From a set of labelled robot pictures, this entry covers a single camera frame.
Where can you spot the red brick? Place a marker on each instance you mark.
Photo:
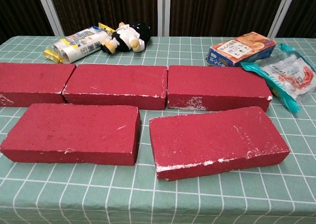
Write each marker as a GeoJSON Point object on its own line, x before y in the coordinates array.
{"type": "Point", "coordinates": [113, 83]}
{"type": "Point", "coordinates": [212, 140]}
{"type": "Point", "coordinates": [212, 83]}
{"type": "Point", "coordinates": [69, 130]}
{"type": "Point", "coordinates": [29, 78]}

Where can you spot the black and white plush doll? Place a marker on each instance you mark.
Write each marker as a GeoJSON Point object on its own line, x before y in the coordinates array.
{"type": "Point", "coordinates": [123, 38]}

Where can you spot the white yellow snack package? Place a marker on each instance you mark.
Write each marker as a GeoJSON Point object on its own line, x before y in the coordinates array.
{"type": "Point", "coordinates": [81, 46]}

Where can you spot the orange and blue cookie box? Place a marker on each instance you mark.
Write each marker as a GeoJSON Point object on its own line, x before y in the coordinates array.
{"type": "Point", "coordinates": [242, 48]}

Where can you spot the dark ribbed partition panel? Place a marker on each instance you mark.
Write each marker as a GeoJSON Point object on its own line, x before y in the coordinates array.
{"type": "Point", "coordinates": [222, 9]}
{"type": "Point", "coordinates": [19, 11]}
{"type": "Point", "coordinates": [303, 13]}
{"type": "Point", "coordinates": [106, 6]}

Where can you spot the green checkered tablecloth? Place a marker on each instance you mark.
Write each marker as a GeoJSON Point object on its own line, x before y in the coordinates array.
{"type": "Point", "coordinates": [74, 196]}

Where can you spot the teal clear shrimp snack bag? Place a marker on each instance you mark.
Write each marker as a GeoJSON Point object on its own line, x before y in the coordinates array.
{"type": "Point", "coordinates": [291, 75]}

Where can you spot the grey partition post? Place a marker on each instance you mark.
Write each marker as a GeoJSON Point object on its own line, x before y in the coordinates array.
{"type": "Point", "coordinates": [164, 11]}
{"type": "Point", "coordinates": [284, 11]}
{"type": "Point", "coordinates": [49, 9]}

